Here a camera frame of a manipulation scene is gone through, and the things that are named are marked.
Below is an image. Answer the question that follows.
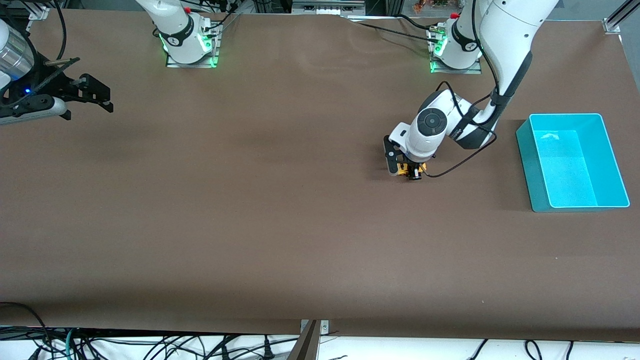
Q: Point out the metal table clamp plate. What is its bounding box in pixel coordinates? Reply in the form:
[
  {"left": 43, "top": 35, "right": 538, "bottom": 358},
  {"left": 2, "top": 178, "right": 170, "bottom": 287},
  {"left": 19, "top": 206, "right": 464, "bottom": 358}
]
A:
[{"left": 300, "top": 319, "right": 330, "bottom": 335}]

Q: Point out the long black table cable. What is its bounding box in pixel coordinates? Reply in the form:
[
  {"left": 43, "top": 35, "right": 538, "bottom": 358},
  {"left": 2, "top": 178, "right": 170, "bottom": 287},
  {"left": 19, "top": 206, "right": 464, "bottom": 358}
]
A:
[{"left": 347, "top": 18, "right": 441, "bottom": 44}]

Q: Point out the black looped floor cable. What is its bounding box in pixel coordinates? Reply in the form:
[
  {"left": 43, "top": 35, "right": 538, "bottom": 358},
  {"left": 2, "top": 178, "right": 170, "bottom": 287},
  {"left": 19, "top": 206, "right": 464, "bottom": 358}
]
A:
[{"left": 0, "top": 301, "right": 53, "bottom": 360}]

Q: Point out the teal plastic bin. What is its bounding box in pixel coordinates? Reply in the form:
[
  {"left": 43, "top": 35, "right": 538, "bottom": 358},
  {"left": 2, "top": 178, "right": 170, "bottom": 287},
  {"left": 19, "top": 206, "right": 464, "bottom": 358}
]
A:
[{"left": 515, "top": 113, "right": 631, "bottom": 213}]

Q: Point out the aluminium frame profile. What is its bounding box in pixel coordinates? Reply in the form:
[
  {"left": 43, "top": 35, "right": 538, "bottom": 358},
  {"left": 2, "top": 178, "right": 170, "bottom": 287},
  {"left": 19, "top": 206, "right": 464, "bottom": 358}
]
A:
[{"left": 20, "top": 0, "right": 52, "bottom": 21}]

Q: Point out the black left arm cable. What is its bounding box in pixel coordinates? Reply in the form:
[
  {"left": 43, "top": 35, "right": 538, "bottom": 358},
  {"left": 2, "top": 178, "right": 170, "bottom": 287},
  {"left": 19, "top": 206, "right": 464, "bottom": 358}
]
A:
[{"left": 423, "top": 0, "right": 500, "bottom": 179}]

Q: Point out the aluminium corner bracket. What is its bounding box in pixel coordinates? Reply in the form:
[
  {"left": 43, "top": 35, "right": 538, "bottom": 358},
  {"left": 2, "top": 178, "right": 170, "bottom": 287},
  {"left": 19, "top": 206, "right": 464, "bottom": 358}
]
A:
[{"left": 602, "top": 0, "right": 640, "bottom": 35}]

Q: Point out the short black table cable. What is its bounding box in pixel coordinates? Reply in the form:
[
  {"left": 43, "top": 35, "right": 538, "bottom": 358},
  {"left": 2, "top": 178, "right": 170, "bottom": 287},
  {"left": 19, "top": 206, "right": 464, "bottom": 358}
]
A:
[{"left": 397, "top": 14, "right": 441, "bottom": 33}]

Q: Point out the dark grey profile leg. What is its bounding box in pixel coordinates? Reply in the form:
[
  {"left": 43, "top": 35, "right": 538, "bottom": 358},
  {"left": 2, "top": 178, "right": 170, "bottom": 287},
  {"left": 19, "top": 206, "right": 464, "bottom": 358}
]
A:
[{"left": 287, "top": 320, "right": 321, "bottom": 360}]

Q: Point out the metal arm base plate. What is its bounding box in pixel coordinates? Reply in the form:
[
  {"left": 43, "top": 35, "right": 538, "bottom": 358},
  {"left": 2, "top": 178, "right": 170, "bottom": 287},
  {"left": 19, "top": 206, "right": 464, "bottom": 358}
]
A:
[
  {"left": 429, "top": 27, "right": 483, "bottom": 75},
  {"left": 166, "top": 22, "right": 221, "bottom": 69}
]

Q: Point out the grey socket strip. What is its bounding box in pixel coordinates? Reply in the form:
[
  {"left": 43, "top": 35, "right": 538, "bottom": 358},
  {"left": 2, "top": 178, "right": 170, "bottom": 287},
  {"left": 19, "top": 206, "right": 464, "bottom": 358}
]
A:
[{"left": 292, "top": 0, "right": 367, "bottom": 16}]

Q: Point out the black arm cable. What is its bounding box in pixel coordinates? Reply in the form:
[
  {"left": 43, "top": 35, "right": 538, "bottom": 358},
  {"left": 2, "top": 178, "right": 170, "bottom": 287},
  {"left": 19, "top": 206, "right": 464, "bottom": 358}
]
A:
[
  {"left": 423, "top": 0, "right": 500, "bottom": 179},
  {"left": 50, "top": 0, "right": 69, "bottom": 62}
]

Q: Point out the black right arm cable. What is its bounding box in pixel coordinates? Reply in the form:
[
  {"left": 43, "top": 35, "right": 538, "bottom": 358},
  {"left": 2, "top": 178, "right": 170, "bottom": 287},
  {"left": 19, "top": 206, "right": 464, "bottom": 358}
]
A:
[{"left": 50, "top": 0, "right": 69, "bottom": 62}]

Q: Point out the yellow toy beetle car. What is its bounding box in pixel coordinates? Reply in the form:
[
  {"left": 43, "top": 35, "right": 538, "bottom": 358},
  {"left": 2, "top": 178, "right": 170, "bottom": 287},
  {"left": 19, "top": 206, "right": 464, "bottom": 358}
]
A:
[{"left": 396, "top": 161, "right": 429, "bottom": 179}]

